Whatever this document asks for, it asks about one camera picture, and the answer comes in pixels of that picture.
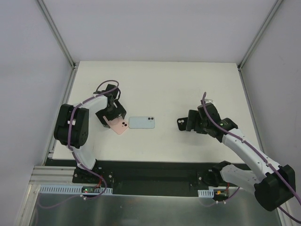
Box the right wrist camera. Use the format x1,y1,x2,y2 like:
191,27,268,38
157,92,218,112
205,99,214,105

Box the black phone case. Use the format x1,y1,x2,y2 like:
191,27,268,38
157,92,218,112
177,117,188,131

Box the right white cable duct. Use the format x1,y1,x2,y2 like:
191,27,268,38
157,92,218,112
198,189,214,198

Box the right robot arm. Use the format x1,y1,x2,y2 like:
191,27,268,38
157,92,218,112
185,100,297,211

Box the left white cable duct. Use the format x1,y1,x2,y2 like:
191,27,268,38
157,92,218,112
40,185,113,196

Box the white cable duct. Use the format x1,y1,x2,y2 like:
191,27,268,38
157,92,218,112
40,185,113,196
198,189,214,198

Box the pink phone case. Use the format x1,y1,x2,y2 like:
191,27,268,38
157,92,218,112
103,116,128,135

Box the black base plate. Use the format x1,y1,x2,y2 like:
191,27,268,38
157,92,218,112
72,160,252,196

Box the light blue phone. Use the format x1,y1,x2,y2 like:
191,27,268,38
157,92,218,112
129,116,155,129

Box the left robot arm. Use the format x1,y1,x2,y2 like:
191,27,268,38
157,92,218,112
54,80,129,183

